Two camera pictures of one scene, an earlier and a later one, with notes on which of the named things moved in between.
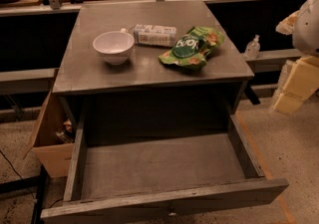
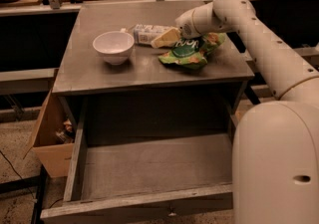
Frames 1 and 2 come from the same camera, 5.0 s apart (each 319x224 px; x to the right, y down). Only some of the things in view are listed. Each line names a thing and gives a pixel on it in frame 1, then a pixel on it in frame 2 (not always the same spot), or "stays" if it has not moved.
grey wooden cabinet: [150, 68] stays
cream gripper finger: [303, 80] → [195, 22]
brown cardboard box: [53, 138] stays
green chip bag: [193, 47] stays
